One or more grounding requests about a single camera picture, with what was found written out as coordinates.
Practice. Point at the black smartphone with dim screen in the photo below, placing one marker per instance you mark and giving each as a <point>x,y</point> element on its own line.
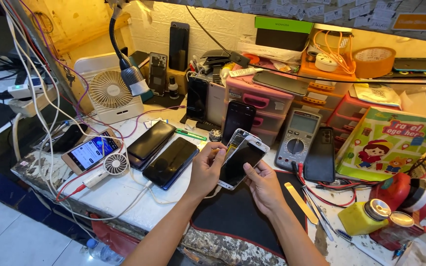
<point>238,120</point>

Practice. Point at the plastic water bottle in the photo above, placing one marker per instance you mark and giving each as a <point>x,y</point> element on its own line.
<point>104,252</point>

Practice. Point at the tall black smartphone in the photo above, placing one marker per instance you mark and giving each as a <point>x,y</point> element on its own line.
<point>179,46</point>

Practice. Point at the pink plastic drawer unit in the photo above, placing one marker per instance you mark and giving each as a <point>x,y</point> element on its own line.
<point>261,105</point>

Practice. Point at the brown packing tape roll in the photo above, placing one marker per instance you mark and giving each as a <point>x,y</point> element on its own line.
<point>374,62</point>

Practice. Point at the rose gold leaning smartphone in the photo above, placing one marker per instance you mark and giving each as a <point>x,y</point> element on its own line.
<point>216,103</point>

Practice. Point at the flat yellow metal spudger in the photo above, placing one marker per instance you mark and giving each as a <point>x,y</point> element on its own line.
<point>301,203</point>

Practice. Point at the white smartphone screen panel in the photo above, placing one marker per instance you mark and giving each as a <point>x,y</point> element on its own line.
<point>240,160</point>

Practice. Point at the green cartoon print bag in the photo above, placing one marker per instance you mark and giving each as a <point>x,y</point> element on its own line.
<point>390,144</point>

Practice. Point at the gold smartphone with lit screen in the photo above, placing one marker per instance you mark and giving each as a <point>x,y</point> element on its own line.
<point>91,151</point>

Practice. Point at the person's left hand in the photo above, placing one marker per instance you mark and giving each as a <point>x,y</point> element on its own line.
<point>202,173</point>

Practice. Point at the white power strip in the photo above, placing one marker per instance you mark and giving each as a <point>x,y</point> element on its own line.
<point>28,101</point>

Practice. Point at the yellow solvent dispenser bottle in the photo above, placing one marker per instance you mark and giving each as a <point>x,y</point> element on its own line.
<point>361,220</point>

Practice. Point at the green utility knife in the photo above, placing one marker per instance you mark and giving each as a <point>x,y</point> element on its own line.
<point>190,134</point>

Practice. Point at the toothbrush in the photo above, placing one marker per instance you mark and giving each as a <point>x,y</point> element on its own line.
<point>361,248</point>

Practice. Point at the white glue tube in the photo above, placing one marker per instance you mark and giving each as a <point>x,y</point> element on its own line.
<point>244,72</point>

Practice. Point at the dark tablet on shelf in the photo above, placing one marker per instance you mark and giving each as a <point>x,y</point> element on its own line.
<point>422,65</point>

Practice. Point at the black blue-edged smartphone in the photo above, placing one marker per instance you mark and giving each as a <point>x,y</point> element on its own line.
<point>170,162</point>

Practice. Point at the black leaning smartphone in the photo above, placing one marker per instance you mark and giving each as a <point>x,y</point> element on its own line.
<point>196,99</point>

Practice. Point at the black glossy smartphone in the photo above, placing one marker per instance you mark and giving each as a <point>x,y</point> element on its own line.
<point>150,144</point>

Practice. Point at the green and black box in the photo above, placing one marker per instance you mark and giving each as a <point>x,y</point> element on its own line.
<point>283,33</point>

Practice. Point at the gooseneck desk lamp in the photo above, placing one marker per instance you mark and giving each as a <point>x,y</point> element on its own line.
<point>133,77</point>

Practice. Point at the round white charger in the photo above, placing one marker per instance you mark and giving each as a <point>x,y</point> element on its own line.
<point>325,62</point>

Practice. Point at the person's right hand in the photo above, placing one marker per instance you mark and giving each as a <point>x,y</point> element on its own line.
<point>268,192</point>

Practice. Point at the white printed packet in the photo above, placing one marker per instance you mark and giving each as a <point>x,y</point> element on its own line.
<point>377,94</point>

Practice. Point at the white phone body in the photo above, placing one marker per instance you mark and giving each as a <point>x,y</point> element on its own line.
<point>236,138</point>

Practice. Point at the metal tweezers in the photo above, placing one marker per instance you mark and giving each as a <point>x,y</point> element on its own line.
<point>318,216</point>

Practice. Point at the black phone holder clamp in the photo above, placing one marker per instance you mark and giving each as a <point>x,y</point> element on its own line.
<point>216,57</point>

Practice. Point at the white desk fan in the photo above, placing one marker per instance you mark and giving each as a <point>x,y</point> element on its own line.
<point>111,90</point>

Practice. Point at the grey digital multimeter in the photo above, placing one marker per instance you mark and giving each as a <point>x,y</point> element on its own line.
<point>297,140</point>

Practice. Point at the orange plastic drawer unit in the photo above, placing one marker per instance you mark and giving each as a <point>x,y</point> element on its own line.
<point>327,88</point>

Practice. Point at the black mat with red trim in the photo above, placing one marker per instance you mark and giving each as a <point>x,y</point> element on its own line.
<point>235,218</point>

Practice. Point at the red and black probe leads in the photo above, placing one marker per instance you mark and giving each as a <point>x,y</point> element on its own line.
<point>331,201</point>

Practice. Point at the small white handheld fan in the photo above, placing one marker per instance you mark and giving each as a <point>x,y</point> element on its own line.
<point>115,163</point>

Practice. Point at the black phone case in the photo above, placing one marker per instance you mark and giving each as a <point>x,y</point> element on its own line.
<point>68,137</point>

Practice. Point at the dark grey smartphone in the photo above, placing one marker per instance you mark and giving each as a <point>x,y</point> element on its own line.
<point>280,82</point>

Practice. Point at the black smartphone with camera bump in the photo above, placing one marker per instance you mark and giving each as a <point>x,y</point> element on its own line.
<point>320,155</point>

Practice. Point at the orange sign card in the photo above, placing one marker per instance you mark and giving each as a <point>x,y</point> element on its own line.
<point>414,21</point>

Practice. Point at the clear-backed phone panel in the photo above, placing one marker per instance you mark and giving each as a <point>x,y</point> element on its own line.
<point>157,74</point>

